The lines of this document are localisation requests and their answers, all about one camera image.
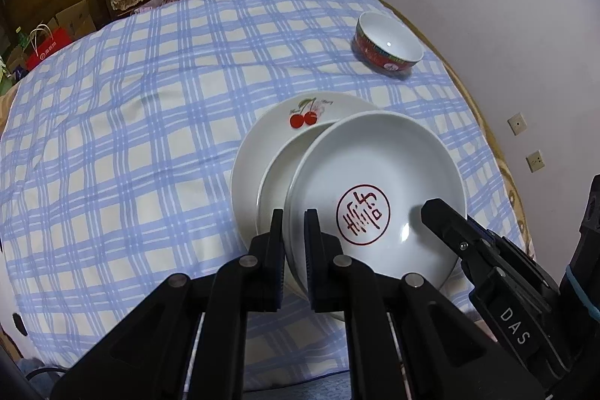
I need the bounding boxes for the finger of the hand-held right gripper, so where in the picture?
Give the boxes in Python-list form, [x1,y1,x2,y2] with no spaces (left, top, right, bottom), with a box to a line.
[466,216,536,266]
[420,198,498,283]

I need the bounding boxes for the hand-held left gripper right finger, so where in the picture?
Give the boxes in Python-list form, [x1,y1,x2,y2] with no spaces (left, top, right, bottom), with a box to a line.
[304,208,547,400]

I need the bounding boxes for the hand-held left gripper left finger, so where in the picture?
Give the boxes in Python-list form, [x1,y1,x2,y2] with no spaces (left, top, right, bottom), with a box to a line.
[49,208,287,400]

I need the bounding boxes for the white cherry plate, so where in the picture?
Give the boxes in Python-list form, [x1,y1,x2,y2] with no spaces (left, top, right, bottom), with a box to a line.
[231,93,378,253]
[283,110,467,322]
[257,121,336,237]

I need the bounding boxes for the person's blue jeans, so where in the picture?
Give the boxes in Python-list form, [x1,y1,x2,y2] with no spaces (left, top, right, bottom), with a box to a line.
[187,369,353,400]

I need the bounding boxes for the blue plaid cloth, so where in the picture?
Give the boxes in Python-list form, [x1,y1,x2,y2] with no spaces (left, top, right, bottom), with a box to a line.
[0,0,516,391]

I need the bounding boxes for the small box with pink packets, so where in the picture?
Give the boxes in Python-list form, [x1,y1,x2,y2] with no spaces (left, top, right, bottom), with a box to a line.
[133,0,177,15]

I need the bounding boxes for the brown floral blanket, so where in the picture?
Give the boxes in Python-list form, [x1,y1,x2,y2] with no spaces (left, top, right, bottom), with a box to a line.
[0,88,20,133]

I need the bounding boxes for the red paper bag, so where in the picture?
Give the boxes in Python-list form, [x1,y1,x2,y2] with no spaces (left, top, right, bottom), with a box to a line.
[25,25,71,72]

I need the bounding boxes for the cardboard box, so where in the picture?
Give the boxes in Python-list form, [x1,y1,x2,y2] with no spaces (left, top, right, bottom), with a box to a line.
[55,0,97,43]

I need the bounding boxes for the black cable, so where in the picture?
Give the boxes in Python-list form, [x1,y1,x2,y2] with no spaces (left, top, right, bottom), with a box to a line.
[23,363,65,382]

